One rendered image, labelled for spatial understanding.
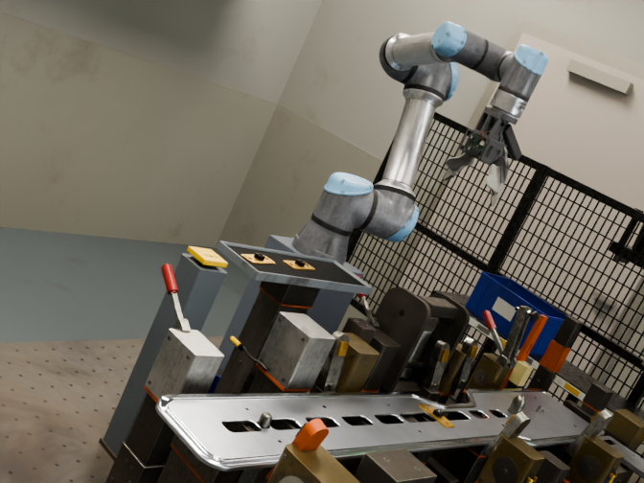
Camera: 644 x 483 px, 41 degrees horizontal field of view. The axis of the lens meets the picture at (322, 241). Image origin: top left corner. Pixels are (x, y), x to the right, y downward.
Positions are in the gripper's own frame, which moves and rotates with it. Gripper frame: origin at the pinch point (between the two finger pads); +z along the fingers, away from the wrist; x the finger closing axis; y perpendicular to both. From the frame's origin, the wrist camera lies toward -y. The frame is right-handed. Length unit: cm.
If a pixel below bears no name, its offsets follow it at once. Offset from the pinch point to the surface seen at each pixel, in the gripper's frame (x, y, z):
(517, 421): 40, 7, 35
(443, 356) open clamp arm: 12.4, -1.9, 36.2
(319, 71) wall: -295, -231, 3
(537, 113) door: -142, -245, -29
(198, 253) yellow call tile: -8, 63, 28
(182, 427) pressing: 24, 81, 44
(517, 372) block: 12, -42, 40
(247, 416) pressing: 22, 65, 44
